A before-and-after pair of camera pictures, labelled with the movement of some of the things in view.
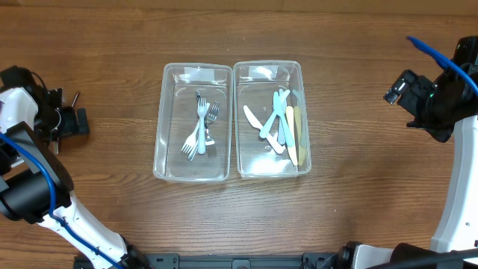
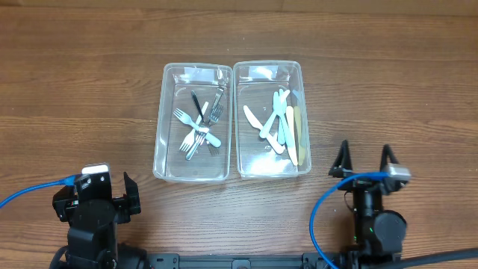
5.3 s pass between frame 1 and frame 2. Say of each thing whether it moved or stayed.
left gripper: moved
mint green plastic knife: stayed
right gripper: moved
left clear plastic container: stayed
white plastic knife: stayed
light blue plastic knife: stayed
